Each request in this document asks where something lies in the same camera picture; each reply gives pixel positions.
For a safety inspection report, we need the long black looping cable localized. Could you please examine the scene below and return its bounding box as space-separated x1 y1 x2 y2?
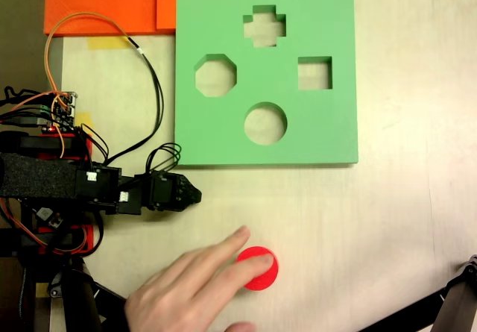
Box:
106 36 165 163

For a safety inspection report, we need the black servo cable loop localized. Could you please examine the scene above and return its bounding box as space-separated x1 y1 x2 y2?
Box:
145 142 183 176

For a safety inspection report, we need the wide yellow tape strip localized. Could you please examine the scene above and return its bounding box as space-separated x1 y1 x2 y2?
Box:
87 36 127 51

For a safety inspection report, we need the black tripod leg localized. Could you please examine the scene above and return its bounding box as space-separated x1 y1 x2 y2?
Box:
46 266 104 332
434 255 477 332

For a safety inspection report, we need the red cylinder block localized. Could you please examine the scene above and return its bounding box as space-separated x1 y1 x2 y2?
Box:
236 245 279 292

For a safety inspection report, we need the green shape sorting board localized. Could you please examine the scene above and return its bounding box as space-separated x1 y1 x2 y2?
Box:
174 0 359 169

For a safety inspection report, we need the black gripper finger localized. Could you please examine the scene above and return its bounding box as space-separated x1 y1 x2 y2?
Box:
163 201 195 213
174 176 203 204

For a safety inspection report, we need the person's hand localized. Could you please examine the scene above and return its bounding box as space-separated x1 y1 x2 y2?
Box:
124 225 275 332

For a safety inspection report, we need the orange looping wire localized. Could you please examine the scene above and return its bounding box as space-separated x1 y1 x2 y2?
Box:
43 11 130 104

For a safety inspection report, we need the black USB cable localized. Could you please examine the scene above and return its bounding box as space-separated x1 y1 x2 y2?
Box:
0 113 45 127

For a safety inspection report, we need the braided black cable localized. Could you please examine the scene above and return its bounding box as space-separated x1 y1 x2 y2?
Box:
17 266 31 329

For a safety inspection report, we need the small circuit board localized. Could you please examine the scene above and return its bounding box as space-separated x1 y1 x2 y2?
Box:
40 91 79 134

